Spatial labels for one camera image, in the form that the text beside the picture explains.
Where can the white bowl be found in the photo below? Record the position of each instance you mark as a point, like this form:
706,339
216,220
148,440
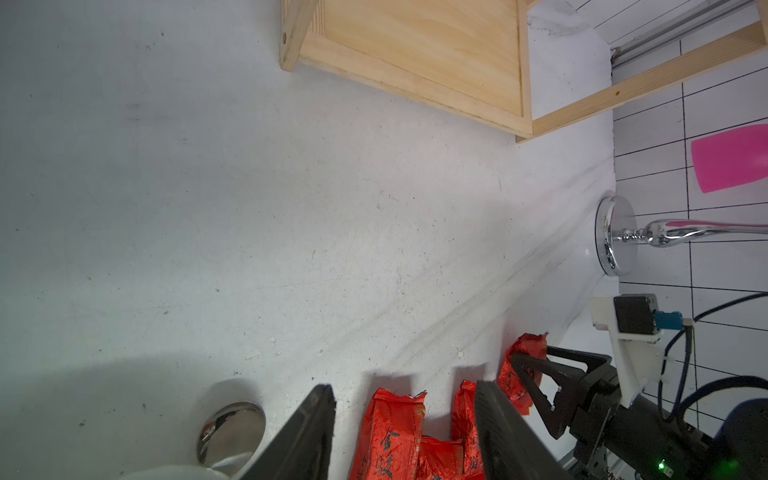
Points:
177,472

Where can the wooden two-tier shelf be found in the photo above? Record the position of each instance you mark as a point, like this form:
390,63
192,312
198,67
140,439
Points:
470,58

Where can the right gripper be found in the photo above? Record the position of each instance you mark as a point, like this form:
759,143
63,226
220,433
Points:
588,401

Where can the red tea bag leftmost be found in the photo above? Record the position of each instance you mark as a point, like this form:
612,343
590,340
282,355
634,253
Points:
390,437

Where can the chrome cup rack stand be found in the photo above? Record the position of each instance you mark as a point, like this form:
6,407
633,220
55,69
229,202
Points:
618,236

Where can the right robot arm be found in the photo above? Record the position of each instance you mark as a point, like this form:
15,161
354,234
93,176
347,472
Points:
659,449

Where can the pink plastic wine glass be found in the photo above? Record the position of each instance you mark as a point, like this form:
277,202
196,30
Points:
730,159

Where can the red tea bag middle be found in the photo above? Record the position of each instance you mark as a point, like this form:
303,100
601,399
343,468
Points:
440,460

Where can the red tea bag centre right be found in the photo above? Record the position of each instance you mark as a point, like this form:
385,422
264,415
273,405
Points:
464,429

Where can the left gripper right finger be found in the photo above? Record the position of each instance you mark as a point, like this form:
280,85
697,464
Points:
510,448

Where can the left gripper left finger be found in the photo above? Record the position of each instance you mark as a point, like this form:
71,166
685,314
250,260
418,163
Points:
302,448

